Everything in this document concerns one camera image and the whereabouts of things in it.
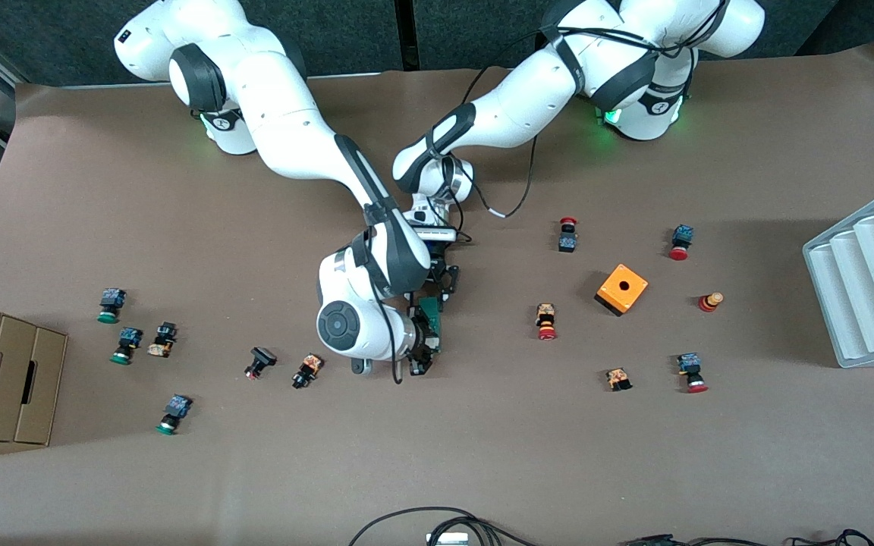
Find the green load switch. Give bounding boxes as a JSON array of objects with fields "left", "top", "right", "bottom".
[{"left": 420, "top": 297, "right": 446, "bottom": 356}]

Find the black push button orange block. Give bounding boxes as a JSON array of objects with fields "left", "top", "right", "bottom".
[{"left": 291, "top": 353, "right": 324, "bottom": 390}]

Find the red mushroom button blue block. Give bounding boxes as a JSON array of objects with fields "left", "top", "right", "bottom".
[
  {"left": 668, "top": 224, "right": 694, "bottom": 262},
  {"left": 676, "top": 353, "right": 709, "bottom": 394}
]

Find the brown table cover sheet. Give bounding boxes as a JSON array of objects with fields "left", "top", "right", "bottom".
[{"left": 0, "top": 42, "right": 874, "bottom": 546}]

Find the green mushroom push button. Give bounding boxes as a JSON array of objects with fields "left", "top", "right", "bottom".
[
  {"left": 156, "top": 394, "right": 193, "bottom": 436},
  {"left": 110, "top": 327, "right": 143, "bottom": 366},
  {"left": 96, "top": 287, "right": 128, "bottom": 325}
]

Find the white ribbed plastic tray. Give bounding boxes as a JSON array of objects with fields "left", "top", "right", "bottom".
[{"left": 803, "top": 180, "right": 874, "bottom": 369}]

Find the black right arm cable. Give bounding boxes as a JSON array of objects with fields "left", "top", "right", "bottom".
[{"left": 352, "top": 224, "right": 412, "bottom": 385}]

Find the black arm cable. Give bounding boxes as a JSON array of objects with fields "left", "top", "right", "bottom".
[
  {"left": 352, "top": 224, "right": 412, "bottom": 385},
  {"left": 448, "top": 67, "right": 538, "bottom": 218}
]

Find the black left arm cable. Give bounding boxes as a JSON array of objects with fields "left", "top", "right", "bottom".
[{"left": 448, "top": 67, "right": 538, "bottom": 218}]

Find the black looped cable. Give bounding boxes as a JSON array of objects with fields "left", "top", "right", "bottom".
[{"left": 349, "top": 506, "right": 540, "bottom": 546}]

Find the black rectangular switch red base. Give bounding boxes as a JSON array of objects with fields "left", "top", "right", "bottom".
[{"left": 244, "top": 347, "right": 278, "bottom": 381}]

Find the orange button enclosure box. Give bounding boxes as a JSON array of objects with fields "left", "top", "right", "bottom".
[{"left": 595, "top": 263, "right": 649, "bottom": 318}]

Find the black selector switch orange block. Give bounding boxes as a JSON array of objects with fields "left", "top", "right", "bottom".
[{"left": 146, "top": 322, "right": 178, "bottom": 359}]

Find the black thin cable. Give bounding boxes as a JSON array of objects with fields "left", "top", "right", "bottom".
[{"left": 619, "top": 529, "right": 874, "bottom": 546}]

